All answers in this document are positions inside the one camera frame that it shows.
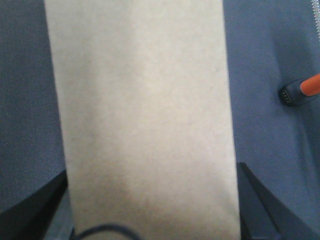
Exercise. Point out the orange black barcode scanner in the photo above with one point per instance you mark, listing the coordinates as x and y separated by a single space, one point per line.
300 91

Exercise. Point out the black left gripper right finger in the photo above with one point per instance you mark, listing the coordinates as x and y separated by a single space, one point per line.
263 216

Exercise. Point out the brown cardboard package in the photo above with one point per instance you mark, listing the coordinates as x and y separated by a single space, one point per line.
144 102

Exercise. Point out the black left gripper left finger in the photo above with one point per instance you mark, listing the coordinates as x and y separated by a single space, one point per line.
46 214

